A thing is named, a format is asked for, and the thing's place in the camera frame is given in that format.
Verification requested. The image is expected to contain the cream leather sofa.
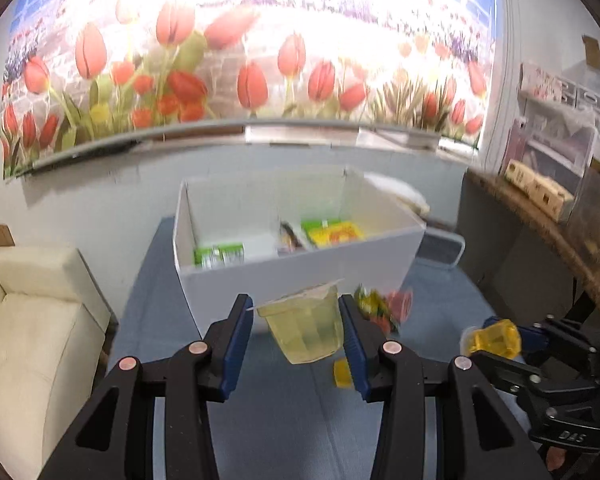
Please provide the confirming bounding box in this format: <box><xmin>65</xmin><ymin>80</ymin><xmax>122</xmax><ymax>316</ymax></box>
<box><xmin>0</xmin><ymin>246</ymin><xmax>112</xmax><ymax>476</ymax></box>

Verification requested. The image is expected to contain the black and white device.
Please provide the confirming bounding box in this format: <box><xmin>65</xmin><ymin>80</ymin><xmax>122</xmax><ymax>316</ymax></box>
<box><xmin>417</xmin><ymin>227</ymin><xmax>466</xmax><ymax>267</ymax></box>

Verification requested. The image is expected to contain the cardboard piece on wall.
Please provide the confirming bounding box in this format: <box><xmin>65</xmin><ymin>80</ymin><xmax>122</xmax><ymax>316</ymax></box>
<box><xmin>581</xmin><ymin>35</ymin><xmax>600</xmax><ymax>68</ymax></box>

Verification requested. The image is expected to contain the white cardboard box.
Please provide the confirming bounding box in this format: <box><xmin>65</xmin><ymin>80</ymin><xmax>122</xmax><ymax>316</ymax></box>
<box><xmin>172</xmin><ymin>167</ymin><xmax>427</xmax><ymax>341</ymax></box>

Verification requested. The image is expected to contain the pale yellow jelly cup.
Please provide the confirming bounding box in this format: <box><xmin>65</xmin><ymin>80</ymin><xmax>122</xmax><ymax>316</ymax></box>
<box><xmin>254</xmin><ymin>280</ymin><xmax>346</xmax><ymax>366</ymax></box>

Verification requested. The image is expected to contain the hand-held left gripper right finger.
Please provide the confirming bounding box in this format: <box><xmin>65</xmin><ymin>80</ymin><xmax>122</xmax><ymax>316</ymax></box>
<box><xmin>339</xmin><ymin>294</ymin><xmax>546</xmax><ymax>480</ymax></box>

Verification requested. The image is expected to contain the floral box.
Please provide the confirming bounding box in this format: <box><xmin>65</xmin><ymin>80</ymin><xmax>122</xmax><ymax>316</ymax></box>
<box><xmin>519</xmin><ymin>62</ymin><xmax>563</xmax><ymax>98</ymax></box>

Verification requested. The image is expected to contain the wooden counter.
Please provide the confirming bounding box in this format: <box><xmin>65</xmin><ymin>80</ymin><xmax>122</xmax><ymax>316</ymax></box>
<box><xmin>467</xmin><ymin>167</ymin><xmax>600</xmax><ymax>318</ymax></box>

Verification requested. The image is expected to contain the white drawer organizer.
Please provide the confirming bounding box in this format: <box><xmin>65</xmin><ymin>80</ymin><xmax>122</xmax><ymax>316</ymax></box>
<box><xmin>555</xmin><ymin>62</ymin><xmax>600</xmax><ymax>131</ymax></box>

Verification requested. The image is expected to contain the green snack packet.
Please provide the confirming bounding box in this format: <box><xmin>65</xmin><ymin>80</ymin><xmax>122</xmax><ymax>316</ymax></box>
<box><xmin>194</xmin><ymin>242</ymin><xmax>245</xmax><ymax>268</ymax></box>
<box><xmin>300</xmin><ymin>219</ymin><xmax>331</xmax><ymax>247</ymax></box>

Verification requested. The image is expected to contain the yellow snack packet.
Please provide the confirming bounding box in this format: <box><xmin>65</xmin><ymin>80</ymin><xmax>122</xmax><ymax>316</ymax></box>
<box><xmin>325</xmin><ymin>222</ymin><xmax>366</xmax><ymax>246</ymax></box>

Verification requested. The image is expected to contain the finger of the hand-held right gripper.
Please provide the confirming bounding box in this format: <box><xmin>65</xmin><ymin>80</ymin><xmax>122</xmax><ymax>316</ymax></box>
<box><xmin>482</xmin><ymin>316</ymin><xmax>600</xmax><ymax>361</ymax></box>
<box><xmin>472</xmin><ymin>350</ymin><xmax>600</xmax><ymax>402</ymax></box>

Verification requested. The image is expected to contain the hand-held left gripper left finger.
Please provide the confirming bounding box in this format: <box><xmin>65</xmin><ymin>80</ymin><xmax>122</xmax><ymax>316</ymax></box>
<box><xmin>37</xmin><ymin>294</ymin><xmax>255</xmax><ymax>480</ymax></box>

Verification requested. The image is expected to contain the clear plastic bin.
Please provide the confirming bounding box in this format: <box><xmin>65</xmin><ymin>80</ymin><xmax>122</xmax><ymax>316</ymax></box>
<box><xmin>565</xmin><ymin>165</ymin><xmax>600</xmax><ymax>261</ymax></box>

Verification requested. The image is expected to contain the clear acrylic organizer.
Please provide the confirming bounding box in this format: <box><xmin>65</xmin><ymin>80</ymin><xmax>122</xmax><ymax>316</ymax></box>
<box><xmin>510</xmin><ymin>115</ymin><xmax>598</xmax><ymax>191</ymax></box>

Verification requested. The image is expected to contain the person's right hand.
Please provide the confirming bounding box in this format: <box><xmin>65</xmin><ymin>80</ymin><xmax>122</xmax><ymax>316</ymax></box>
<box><xmin>547</xmin><ymin>447</ymin><xmax>572</xmax><ymax>472</ymax></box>

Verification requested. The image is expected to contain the blue-grey tablecloth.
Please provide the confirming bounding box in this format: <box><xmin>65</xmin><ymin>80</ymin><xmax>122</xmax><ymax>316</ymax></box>
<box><xmin>107</xmin><ymin>217</ymin><xmax>551</xmax><ymax>480</ymax></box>

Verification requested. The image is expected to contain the beige cardboard box with holes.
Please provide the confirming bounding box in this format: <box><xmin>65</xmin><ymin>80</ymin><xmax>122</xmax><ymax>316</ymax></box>
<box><xmin>502</xmin><ymin>159</ymin><xmax>576</xmax><ymax>222</ymax></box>

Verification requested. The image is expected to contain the tulip wall poster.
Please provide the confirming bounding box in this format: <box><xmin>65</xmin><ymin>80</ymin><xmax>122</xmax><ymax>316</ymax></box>
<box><xmin>0</xmin><ymin>0</ymin><xmax>496</xmax><ymax>181</ymax></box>

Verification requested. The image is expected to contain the red jelly cup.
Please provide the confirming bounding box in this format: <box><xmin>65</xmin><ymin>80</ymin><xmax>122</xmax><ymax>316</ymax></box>
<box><xmin>387</xmin><ymin>289</ymin><xmax>415</xmax><ymax>333</ymax></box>

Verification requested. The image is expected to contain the white paper bag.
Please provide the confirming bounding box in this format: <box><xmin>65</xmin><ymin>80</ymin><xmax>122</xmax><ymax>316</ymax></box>
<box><xmin>365</xmin><ymin>172</ymin><xmax>431</xmax><ymax>213</ymax></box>

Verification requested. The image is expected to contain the green candy wrapper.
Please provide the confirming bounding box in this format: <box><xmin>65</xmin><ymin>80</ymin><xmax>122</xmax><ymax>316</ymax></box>
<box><xmin>355</xmin><ymin>285</ymin><xmax>388</xmax><ymax>323</ymax></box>

